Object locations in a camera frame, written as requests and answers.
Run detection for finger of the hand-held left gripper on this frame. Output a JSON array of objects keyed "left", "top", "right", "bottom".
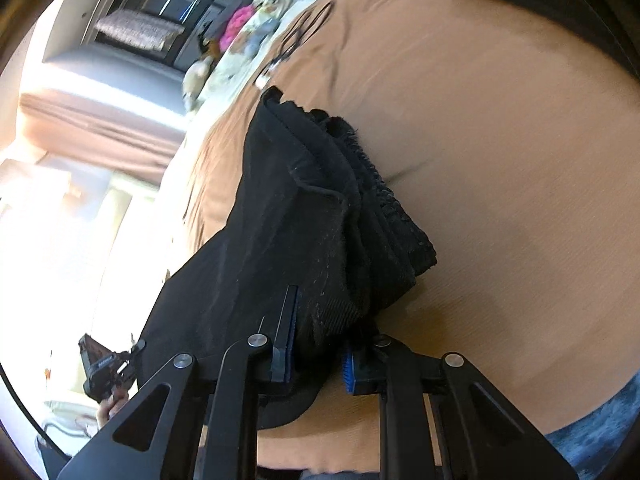
[{"left": 116, "top": 338, "right": 147, "bottom": 379}]

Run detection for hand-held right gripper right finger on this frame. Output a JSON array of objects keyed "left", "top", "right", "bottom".
[{"left": 339, "top": 334, "right": 578, "bottom": 480}]

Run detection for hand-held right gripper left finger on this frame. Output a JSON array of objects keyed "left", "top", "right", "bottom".
[{"left": 56, "top": 285, "right": 300, "bottom": 480}]

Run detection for black pants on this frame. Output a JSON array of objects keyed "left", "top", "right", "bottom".
[{"left": 135, "top": 85, "right": 441, "bottom": 431}]

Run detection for person's left hand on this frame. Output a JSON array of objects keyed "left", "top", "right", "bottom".
[{"left": 94, "top": 389, "right": 132, "bottom": 434}]

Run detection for pink curtain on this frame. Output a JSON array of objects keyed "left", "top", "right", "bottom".
[{"left": 19, "top": 91, "right": 187, "bottom": 170}]

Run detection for brown blanket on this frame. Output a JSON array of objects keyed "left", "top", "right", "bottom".
[{"left": 181, "top": 0, "right": 640, "bottom": 476}]

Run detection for cream bed sheet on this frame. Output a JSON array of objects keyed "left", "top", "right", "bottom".
[{"left": 187, "top": 0, "right": 351, "bottom": 131}]

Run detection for beige plush toy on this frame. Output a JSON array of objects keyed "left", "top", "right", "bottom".
[{"left": 180, "top": 54, "right": 216, "bottom": 112}]

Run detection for blue-grey plush toy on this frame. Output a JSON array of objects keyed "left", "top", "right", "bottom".
[{"left": 244, "top": 20, "right": 279, "bottom": 57}]

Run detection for patterned cushion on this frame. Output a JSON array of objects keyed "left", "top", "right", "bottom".
[{"left": 94, "top": 7, "right": 184, "bottom": 54}]

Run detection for black cable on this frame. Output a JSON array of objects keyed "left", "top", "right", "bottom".
[{"left": 272, "top": 1, "right": 334, "bottom": 64}]

